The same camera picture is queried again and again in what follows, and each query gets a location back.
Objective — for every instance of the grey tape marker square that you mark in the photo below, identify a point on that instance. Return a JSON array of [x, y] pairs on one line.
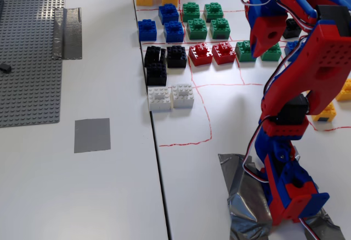
[[91, 135]]

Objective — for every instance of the blue and red gripper body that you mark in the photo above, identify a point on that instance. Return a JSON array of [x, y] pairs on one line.
[[264, 32]]

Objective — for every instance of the grey duct tape strip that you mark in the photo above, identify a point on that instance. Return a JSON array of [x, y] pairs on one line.
[[68, 36]]

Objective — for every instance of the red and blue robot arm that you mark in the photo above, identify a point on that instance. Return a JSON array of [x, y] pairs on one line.
[[329, 58]]

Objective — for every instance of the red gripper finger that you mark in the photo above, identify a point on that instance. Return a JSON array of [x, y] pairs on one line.
[[264, 35]]

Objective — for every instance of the small black lego brick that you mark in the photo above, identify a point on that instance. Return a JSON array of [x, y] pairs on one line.
[[5, 68]]

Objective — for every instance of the grey lego baseplate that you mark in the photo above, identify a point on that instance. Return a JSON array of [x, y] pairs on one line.
[[27, 58]]

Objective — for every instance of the red lego block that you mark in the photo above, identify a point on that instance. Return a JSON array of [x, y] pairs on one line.
[[200, 55], [223, 54]]

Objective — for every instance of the blue lego block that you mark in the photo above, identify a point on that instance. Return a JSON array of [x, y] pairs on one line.
[[174, 32], [290, 48], [147, 30], [168, 13]]

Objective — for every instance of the white lego block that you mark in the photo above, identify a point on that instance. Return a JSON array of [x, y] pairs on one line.
[[159, 100], [182, 96]]

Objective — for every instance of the crumpled grey duct tape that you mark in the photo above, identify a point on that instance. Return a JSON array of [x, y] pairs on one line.
[[241, 196]]

